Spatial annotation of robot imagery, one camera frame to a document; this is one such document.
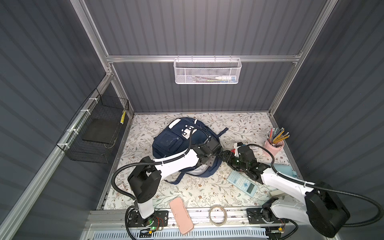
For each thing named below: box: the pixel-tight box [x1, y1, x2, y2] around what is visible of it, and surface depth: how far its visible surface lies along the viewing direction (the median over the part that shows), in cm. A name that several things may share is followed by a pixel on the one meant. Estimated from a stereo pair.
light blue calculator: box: [226, 170, 259, 197], surface depth 84 cm
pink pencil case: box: [169, 197, 194, 235], surface depth 74 cm
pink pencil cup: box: [263, 140, 285, 159], surface depth 91 cm
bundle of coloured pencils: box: [266, 127, 291, 145], surface depth 92 cm
